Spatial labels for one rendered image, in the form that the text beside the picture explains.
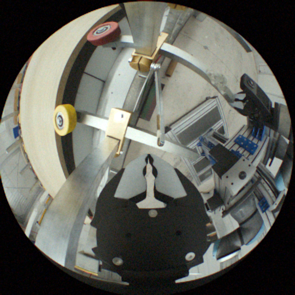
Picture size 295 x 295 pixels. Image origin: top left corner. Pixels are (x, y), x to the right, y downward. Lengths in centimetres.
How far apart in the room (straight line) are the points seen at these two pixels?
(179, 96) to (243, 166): 99
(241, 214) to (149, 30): 59
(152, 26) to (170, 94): 101
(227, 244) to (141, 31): 64
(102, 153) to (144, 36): 22
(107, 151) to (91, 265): 36
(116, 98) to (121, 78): 11
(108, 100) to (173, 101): 81
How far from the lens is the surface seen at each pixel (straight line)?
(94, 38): 27
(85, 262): 37
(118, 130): 21
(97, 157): 15
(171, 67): 114
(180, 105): 114
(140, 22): 15
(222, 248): 51
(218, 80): 29
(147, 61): 21
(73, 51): 31
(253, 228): 51
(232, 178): 36
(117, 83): 47
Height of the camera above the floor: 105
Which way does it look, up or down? 63 degrees down
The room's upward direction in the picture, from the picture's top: 179 degrees clockwise
